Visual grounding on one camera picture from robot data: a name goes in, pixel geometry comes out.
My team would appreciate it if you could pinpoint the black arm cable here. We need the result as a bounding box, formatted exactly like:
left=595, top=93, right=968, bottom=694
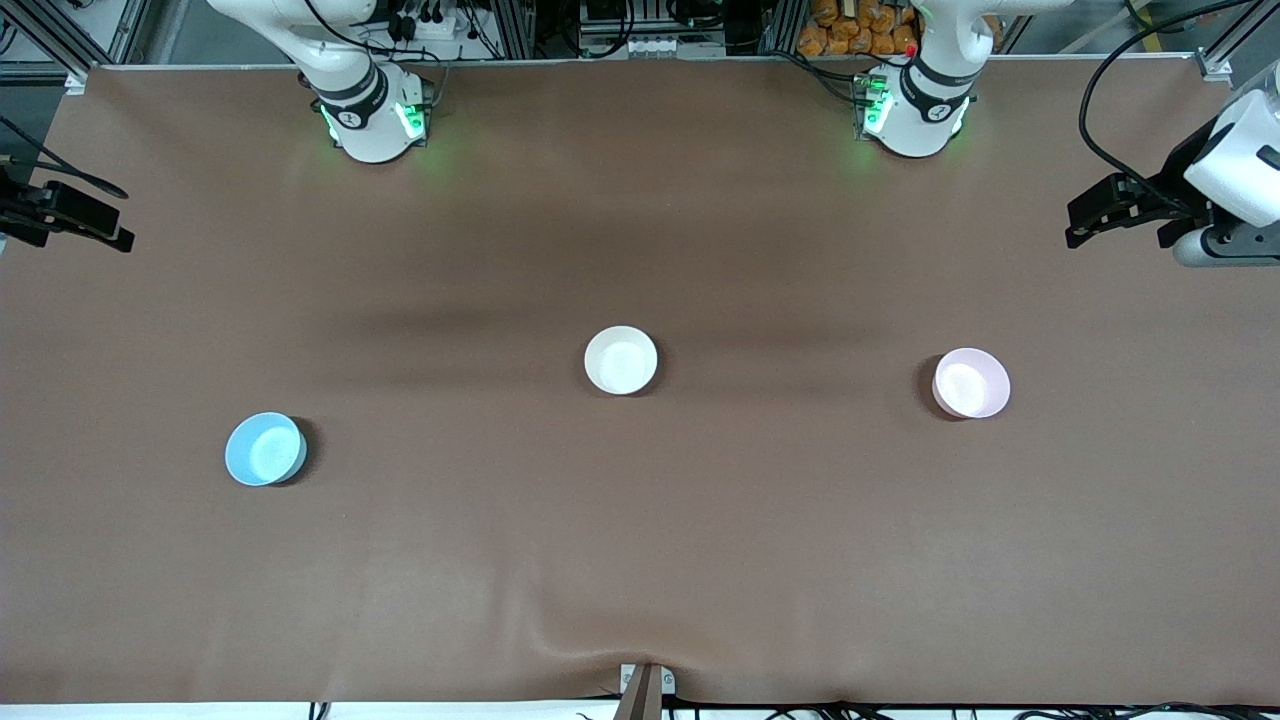
left=0, top=116, right=130, bottom=200
left=1077, top=0, right=1263, bottom=217

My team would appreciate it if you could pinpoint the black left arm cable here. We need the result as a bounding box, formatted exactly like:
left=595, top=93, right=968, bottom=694
left=1077, top=0, right=1263, bottom=217

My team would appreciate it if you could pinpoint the white terminal block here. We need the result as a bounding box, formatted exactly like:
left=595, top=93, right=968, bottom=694
left=624, top=36, right=728, bottom=59

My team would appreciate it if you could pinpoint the white bowl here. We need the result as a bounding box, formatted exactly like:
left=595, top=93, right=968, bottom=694
left=584, top=325, right=660, bottom=397

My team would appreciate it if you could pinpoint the brown camera post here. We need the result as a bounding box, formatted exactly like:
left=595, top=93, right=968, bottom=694
left=613, top=667, right=664, bottom=720

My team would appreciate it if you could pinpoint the aluminium frame profile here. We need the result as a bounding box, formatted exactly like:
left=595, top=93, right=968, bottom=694
left=1198, top=0, right=1280, bottom=79
left=758, top=0, right=807, bottom=57
left=494, top=0, right=538, bottom=61
left=15, top=0, right=93, bottom=77

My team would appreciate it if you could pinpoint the orange items box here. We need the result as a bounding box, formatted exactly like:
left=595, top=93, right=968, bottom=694
left=796, top=0, right=922, bottom=58

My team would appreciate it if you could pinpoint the pink bowl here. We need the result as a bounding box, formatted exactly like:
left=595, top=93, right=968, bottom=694
left=931, top=347, right=1012, bottom=421

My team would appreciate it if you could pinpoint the grey metal mounting bracket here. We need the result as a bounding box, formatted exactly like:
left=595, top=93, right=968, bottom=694
left=619, top=662, right=677, bottom=697

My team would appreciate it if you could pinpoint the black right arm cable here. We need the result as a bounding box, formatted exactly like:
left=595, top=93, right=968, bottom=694
left=0, top=116, right=130, bottom=200

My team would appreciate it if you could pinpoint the brown table mat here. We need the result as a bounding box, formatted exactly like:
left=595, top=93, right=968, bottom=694
left=0, top=57, right=1280, bottom=707

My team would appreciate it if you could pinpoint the blue bowl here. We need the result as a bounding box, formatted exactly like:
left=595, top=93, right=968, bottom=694
left=224, top=411, right=309, bottom=489

